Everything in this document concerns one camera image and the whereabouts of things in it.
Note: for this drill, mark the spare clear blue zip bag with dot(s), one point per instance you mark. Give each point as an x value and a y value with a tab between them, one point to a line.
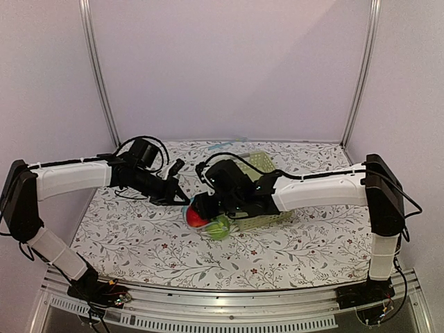
227	143

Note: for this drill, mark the floral patterned table mat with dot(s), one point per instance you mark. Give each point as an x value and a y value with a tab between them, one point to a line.
131	239

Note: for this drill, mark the aluminium frame post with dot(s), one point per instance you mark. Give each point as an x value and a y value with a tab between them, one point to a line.
369	44
93	53

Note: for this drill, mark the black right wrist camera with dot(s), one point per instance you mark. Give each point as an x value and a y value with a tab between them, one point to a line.
200	171

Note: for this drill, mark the red apple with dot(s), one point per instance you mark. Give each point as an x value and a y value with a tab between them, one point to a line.
193	219

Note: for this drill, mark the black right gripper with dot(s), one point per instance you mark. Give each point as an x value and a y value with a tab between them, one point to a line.
202	207

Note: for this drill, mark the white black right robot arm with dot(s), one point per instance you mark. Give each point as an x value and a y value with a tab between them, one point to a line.
370	184

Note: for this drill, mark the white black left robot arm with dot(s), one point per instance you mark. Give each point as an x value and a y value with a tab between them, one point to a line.
145	167

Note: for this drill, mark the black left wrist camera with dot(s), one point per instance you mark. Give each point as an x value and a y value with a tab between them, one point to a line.
174	169

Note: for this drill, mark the clear blue zip top bag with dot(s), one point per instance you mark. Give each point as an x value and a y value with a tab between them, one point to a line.
203	230

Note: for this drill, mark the green apple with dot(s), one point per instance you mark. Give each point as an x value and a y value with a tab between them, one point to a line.
220	228

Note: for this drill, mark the aluminium front rail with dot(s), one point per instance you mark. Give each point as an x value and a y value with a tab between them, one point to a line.
165	309

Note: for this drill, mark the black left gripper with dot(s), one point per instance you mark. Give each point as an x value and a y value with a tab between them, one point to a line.
168	193

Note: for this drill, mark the light green perforated plastic basket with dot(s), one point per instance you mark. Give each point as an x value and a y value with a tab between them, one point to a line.
261	161

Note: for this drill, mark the left aluminium frame post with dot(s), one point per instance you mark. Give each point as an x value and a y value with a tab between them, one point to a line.
93	53

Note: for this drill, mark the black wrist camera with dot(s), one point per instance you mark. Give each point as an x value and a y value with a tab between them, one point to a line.
174	169
200	171

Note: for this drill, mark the right aluminium frame post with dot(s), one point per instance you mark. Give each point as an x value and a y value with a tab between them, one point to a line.
369	44

